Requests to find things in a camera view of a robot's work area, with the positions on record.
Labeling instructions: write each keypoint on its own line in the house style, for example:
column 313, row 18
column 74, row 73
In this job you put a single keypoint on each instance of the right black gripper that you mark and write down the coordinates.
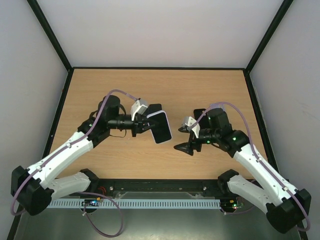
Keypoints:
column 195, row 141

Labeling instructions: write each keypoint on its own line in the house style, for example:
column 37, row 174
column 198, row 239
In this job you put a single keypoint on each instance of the black metal frame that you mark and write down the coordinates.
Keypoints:
column 281, row 12

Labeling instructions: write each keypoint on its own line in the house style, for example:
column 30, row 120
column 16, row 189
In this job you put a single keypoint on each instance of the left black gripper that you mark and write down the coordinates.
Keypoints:
column 140, row 126

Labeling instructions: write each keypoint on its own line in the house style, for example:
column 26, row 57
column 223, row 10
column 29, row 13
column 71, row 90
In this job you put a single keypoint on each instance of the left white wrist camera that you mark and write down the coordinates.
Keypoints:
column 139, row 107

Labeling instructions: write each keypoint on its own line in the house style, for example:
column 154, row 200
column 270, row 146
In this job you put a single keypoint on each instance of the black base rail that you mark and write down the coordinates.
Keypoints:
column 206, row 187

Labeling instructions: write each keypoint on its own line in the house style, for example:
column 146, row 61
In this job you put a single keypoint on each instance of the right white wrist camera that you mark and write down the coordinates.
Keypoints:
column 191, row 125

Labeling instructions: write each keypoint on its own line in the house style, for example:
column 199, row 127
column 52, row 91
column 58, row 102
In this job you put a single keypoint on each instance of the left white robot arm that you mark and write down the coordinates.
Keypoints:
column 36, row 186

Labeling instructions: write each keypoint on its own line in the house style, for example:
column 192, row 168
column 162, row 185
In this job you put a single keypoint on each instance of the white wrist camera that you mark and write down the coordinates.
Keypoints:
column 191, row 125
column 139, row 107

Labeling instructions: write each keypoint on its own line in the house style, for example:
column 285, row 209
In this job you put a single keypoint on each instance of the lilac phone case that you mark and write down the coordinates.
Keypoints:
column 218, row 106

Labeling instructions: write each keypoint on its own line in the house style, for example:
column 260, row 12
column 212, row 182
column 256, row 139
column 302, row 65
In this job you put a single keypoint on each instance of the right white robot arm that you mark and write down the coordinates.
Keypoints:
column 283, row 204

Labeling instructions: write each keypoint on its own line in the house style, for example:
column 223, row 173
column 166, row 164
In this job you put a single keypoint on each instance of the grey slotted cable duct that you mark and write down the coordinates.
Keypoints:
column 73, row 203

